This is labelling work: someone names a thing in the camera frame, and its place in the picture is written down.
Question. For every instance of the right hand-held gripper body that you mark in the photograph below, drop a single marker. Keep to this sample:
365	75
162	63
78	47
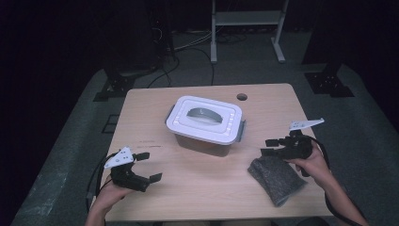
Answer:
296	147

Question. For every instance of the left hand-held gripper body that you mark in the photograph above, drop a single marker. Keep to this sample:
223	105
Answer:
125	179

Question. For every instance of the grey fuzzy cloth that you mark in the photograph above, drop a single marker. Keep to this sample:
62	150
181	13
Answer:
276	180

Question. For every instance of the smoky transparent storage box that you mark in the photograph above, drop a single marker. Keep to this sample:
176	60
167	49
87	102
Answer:
204	149

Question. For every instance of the grey lidded storage box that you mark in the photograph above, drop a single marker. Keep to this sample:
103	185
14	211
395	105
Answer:
200	125

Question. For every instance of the person's left hand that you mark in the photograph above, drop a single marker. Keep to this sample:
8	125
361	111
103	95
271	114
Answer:
111	196

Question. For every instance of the person's right hand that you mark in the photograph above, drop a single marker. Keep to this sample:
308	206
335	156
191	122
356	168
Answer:
313	169

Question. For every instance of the black stand base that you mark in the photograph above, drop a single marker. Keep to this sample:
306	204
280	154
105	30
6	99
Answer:
327	83
117	84

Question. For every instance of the dark equipment tower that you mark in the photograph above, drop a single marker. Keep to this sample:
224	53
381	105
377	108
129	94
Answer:
163	31

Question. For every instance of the white metal stand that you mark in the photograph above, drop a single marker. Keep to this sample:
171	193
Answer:
247	18

